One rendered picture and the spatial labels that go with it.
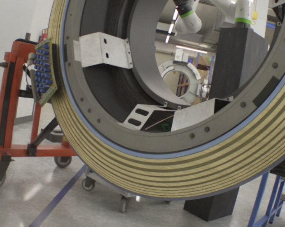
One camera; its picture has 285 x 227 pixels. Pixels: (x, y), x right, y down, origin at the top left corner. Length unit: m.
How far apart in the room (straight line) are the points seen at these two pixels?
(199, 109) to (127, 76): 0.56
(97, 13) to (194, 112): 0.82
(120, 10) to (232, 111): 0.95
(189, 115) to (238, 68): 1.01
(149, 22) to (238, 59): 0.66
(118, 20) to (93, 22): 0.14
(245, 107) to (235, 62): 1.17
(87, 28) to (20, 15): 2.84
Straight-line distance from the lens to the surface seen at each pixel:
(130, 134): 1.08
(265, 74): 0.85
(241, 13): 2.15
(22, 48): 1.97
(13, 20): 4.34
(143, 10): 1.65
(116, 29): 1.58
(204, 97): 8.28
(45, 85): 1.41
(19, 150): 2.08
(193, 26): 1.80
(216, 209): 2.13
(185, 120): 1.03
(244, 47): 2.00
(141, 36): 1.64
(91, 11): 1.56
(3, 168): 1.99
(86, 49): 1.45
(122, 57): 1.51
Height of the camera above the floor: 0.80
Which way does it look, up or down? 4 degrees down
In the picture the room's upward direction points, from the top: 11 degrees clockwise
